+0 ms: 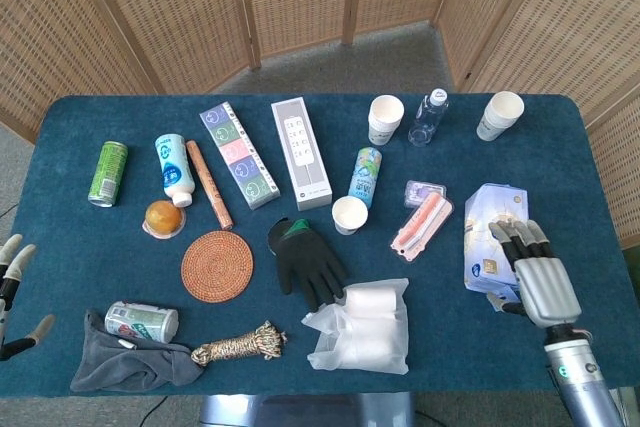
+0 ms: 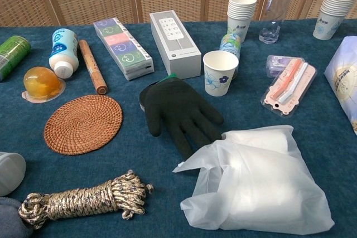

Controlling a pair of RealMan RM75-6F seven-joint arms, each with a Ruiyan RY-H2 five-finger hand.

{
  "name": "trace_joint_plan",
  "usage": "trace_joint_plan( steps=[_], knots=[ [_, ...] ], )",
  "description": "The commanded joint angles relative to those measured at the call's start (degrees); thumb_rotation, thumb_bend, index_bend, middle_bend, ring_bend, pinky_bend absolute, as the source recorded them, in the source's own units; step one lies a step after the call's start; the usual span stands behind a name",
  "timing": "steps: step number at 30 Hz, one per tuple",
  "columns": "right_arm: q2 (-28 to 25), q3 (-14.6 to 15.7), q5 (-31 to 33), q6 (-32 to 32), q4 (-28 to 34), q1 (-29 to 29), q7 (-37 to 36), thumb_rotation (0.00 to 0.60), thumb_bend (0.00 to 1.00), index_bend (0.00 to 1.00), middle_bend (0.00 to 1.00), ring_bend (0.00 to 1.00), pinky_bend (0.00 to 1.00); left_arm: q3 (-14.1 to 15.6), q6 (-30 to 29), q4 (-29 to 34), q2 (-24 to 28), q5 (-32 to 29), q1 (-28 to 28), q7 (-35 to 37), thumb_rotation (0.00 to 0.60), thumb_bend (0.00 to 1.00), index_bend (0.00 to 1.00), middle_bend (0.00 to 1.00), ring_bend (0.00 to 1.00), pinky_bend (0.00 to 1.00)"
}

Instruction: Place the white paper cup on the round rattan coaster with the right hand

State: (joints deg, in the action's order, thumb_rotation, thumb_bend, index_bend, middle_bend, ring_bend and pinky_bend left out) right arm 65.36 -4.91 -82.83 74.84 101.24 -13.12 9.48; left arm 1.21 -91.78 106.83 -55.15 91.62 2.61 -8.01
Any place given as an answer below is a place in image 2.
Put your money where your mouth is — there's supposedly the wooden cylinder stick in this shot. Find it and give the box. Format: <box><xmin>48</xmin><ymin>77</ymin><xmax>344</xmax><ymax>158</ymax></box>
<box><xmin>78</xmin><ymin>40</ymin><xmax>108</xmax><ymax>95</ymax></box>

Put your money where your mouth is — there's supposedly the light blue drink can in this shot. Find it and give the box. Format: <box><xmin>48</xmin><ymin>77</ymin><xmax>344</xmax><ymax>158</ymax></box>
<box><xmin>219</xmin><ymin>33</ymin><xmax>241</xmax><ymax>80</ymax></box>

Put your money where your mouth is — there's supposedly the white power strip box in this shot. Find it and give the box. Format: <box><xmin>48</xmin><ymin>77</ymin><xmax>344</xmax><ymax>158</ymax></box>
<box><xmin>149</xmin><ymin>9</ymin><xmax>202</xmax><ymax>78</ymax></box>

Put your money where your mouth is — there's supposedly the white flower-print paper cup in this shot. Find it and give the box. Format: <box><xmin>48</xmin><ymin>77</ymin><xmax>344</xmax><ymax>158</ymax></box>
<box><xmin>202</xmin><ymin>50</ymin><xmax>240</xmax><ymax>95</ymax></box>

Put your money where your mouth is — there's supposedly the braided beige rope bundle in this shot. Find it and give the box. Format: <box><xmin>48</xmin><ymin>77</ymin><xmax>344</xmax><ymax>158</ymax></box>
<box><xmin>18</xmin><ymin>169</ymin><xmax>155</xmax><ymax>230</ymax></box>

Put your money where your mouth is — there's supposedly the translucent white plastic bag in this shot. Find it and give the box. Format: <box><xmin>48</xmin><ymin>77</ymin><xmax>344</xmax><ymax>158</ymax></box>
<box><xmin>172</xmin><ymin>125</ymin><xmax>335</xmax><ymax>235</ymax></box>

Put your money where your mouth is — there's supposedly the multicolour tissue pack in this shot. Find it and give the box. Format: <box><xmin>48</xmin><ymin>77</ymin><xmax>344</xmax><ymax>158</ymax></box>
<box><xmin>93</xmin><ymin>17</ymin><xmax>155</xmax><ymax>82</ymax></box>

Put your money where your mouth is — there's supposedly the pink razor blister pack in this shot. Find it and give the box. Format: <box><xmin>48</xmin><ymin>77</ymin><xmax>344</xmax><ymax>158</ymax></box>
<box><xmin>260</xmin><ymin>57</ymin><xmax>318</xmax><ymax>117</ymax></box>

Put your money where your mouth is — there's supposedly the grey blue fabric item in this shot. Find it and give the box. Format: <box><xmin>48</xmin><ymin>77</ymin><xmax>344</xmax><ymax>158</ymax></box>
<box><xmin>0</xmin><ymin>196</ymin><xmax>34</xmax><ymax>238</ymax></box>

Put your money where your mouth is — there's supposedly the white bottle with blue label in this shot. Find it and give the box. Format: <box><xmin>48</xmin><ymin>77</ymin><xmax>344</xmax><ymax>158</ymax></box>
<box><xmin>49</xmin><ymin>28</ymin><xmax>79</xmax><ymax>80</ymax></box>

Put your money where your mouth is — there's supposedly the orange jelly cup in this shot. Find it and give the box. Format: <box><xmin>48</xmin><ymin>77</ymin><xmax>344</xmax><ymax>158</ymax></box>
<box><xmin>21</xmin><ymin>66</ymin><xmax>66</xmax><ymax>102</ymax></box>

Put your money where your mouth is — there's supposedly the white blue paper package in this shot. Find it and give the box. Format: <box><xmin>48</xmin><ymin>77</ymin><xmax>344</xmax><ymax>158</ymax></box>
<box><xmin>323</xmin><ymin>36</ymin><xmax>357</xmax><ymax>135</ymax></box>

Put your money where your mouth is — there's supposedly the black work glove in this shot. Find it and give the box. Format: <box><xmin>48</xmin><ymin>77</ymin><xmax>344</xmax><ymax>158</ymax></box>
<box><xmin>139</xmin><ymin>72</ymin><xmax>225</xmax><ymax>159</ymax></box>

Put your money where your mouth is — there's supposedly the grey white plastic cylinder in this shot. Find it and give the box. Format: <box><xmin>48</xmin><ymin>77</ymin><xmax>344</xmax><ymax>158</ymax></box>
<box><xmin>0</xmin><ymin>151</ymin><xmax>27</xmax><ymax>197</ymax></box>

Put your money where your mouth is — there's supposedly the small purple box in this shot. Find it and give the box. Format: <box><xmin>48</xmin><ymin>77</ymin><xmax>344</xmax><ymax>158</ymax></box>
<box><xmin>267</xmin><ymin>55</ymin><xmax>293</xmax><ymax>79</ymax></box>

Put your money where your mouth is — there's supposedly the round woven rattan coaster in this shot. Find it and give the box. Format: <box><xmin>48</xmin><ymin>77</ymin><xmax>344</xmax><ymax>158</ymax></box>
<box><xmin>44</xmin><ymin>94</ymin><xmax>124</xmax><ymax>156</ymax></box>

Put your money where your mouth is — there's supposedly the stack of paper cups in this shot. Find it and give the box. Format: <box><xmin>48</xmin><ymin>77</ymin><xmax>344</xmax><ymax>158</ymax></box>
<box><xmin>312</xmin><ymin>0</ymin><xmax>357</xmax><ymax>40</ymax></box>
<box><xmin>226</xmin><ymin>0</ymin><xmax>258</xmax><ymax>44</ymax></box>

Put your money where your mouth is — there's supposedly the clear plastic water bottle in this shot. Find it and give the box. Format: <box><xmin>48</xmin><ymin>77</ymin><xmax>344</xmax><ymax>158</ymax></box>
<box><xmin>258</xmin><ymin>0</ymin><xmax>295</xmax><ymax>45</ymax></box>

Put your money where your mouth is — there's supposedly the green drink can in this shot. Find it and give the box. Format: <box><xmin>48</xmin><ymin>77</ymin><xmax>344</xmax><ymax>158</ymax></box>
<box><xmin>0</xmin><ymin>35</ymin><xmax>32</xmax><ymax>82</ymax></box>

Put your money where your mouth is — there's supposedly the teal tablecloth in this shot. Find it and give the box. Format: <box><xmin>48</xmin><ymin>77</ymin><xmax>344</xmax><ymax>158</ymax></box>
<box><xmin>0</xmin><ymin>18</ymin><xmax>357</xmax><ymax>238</ymax></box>

